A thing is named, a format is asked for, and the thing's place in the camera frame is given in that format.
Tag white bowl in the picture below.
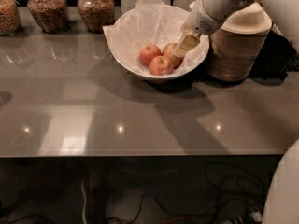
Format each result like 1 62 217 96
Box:
106 4 210 82

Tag right glass jar of snacks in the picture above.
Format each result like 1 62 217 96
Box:
77 0 114 33

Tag left glass jar of snacks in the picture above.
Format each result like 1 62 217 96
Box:
0 0 21 36

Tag white power adapter on floor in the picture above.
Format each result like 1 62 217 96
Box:
250 212 263 223

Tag middle glass jar of snacks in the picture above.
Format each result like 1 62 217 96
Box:
27 0 69 34

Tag orange cable on floor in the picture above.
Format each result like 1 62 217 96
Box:
162 203 219 224

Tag glass jar of snacks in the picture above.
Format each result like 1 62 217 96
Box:
0 0 21 36
27 0 69 34
77 0 114 33

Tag red apple back left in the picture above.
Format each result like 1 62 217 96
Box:
139 44 161 67

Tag yellow-red apple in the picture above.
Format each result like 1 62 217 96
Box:
162 43 184 69

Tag white cable on floor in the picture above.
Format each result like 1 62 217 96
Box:
80 179 89 224

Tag white tissue paper liner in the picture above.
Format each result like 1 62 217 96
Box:
102 0 210 76

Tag red apple front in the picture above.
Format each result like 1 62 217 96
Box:
149 56 174 76

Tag black cables on floor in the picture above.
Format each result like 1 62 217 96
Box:
155 161 275 224

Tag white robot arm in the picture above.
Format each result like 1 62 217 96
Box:
175 0 299 224

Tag rear stack of paper bowls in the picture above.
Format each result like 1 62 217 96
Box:
190 0 206 20

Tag red apple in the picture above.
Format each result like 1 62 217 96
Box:
139 44 161 67
149 56 174 76

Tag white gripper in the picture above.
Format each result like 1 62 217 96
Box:
173 0 228 58

